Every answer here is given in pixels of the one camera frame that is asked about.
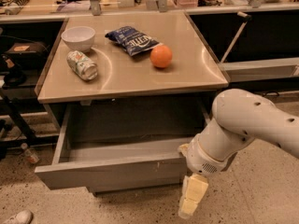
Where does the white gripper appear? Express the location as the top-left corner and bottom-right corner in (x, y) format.
(178, 134), (236, 219)

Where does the grey top drawer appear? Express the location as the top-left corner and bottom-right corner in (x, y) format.
(36, 104), (209, 193)

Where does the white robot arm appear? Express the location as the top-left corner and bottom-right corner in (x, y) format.
(178, 89), (299, 219)

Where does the grey drawer cabinet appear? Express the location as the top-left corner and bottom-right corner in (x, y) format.
(34, 11), (232, 196)

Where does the orange fruit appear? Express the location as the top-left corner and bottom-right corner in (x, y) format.
(149, 45), (172, 68)

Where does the blue chip bag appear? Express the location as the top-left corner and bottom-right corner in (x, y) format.
(105, 26), (160, 57)

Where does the green white soda can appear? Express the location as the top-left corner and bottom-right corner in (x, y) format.
(66, 50), (98, 81)

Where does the plastic bottle on floor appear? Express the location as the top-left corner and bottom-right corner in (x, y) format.
(21, 143), (40, 164)

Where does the white stick black tip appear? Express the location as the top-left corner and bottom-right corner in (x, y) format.
(221, 11), (251, 63)

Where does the white bowl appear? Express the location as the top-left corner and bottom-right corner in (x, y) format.
(61, 26), (95, 52)

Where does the white shoe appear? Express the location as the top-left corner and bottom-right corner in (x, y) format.
(2, 210), (33, 224)

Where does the black bag under bench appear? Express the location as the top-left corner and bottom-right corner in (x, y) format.
(5, 42), (48, 69)

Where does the black stand frame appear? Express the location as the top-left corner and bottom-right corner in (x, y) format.
(0, 90), (58, 160)

